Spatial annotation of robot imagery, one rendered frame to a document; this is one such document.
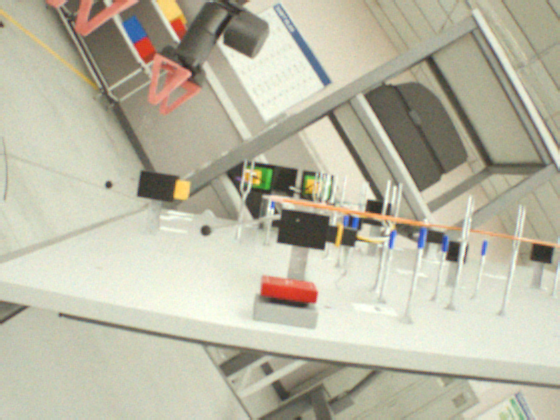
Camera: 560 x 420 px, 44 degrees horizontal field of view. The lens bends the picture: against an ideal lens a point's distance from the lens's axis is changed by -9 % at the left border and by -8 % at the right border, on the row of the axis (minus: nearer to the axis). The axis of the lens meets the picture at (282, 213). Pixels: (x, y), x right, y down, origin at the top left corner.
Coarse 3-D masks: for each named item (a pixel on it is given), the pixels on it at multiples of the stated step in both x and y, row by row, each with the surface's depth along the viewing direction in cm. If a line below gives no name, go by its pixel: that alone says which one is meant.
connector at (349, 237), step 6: (330, 228) 85; (336, 228) 85; (348, 228) 85; (354, 228) 87; (330, 234) 85; (336, 234) 85; (342, 234) 85; (348, 234) 85; (354, 234) 85; (330, 240) 85; (342, 240) 85; (348, 240) 85; (354, 240) 85; (354, 246) 85
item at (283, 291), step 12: (264, 276) 67; (264, 288) 64; (276, 288) 64; (288, 288) 64; (300, 288) 64; (312, 288) 65; (276, 300) 65; (288, 300) 65; (300, 300) 64; (312, 300) 64
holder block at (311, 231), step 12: (288, 216) 84; (300, 216) 84; (312, 216) 84; (324, 216) 84; (288, 228) 84; (300, 228) 84; (312, 228) 84; (324, 228) 84; (276, 240) 85; (288, 240) 84; (300, 240) 84; (312, 240) 84; (324, 240) 84
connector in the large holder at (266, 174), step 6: (258, 168) 155; (264, 168) 155; (246, 174) 155; (252, 174) 154; (258, 174) 154; (264, 174) 154; (270, 174) 155; (246, 180) 155; (252, 180) 154; (258, 180) 155; (264, 180) 154; (270, 180) 155; (252, 186) 156; (258, 186) 155; (264, 186) 154
